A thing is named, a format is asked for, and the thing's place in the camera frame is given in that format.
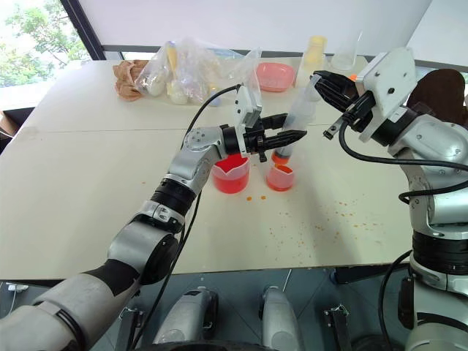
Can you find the clear plastic beaker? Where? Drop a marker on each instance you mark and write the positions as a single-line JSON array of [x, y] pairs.
[[345, 55]]

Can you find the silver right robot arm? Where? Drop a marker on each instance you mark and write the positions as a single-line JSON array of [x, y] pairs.
[[438, 142]]

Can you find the dark brown rounded object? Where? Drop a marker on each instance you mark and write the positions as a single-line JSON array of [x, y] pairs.
[[440, 87]]

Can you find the metal table leg bracket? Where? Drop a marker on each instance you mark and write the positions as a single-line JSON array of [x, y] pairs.
[[128, 325], [338, 325]]

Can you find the silver rounded robot leg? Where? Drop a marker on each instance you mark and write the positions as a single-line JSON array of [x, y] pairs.
[[190, 318], [279, 318]]

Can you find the crumpled brown cloth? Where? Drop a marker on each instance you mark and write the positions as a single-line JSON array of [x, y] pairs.
[[124, 78]]

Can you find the small orange cap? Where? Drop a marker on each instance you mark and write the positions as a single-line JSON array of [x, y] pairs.
[[352, 77]]

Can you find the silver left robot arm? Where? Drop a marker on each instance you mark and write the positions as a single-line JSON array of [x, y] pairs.
[[146, 248]]

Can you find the large clear plastic syringe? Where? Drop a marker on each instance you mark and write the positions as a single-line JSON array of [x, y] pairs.
[[298, 109]]

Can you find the dark window frame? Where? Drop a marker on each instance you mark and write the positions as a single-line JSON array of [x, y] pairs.
[[82, 25]]

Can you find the brown cardboard box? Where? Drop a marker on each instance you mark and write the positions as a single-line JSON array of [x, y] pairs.
[[14, 122]]

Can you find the small measuring cup red liquid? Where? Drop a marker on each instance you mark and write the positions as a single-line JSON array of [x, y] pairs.
[[280, 180]]

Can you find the yellow translucent cup stack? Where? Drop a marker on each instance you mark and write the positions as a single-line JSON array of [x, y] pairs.
[[313, 55]]

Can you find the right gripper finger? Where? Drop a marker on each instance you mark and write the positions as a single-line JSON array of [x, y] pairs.
[[338, 78], [334, 96]]

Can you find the clear plastic bag with items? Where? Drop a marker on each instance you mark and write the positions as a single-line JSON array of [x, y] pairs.
[[190, 69]]

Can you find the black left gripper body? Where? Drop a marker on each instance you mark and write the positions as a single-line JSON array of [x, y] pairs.
[[254, 140]]

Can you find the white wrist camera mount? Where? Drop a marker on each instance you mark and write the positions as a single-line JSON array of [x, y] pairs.
[[246, 106], [391, 73]]

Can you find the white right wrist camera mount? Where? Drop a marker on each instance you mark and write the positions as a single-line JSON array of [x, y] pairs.
[[391, 73]]

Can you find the wide measuring cup red liquid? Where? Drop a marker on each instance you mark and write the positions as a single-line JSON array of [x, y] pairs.
[[231, 175]]

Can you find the pink plastic bowl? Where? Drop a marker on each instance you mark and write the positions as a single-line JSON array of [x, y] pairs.
[[275, 76]]

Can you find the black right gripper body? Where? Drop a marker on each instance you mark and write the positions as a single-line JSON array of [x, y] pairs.
[[360, 106]]

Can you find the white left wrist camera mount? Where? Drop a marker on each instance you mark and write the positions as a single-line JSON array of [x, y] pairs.
[[246, 106]]

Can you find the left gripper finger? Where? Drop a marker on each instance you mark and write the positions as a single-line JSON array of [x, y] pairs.
[[273, 122], [283, 139]]

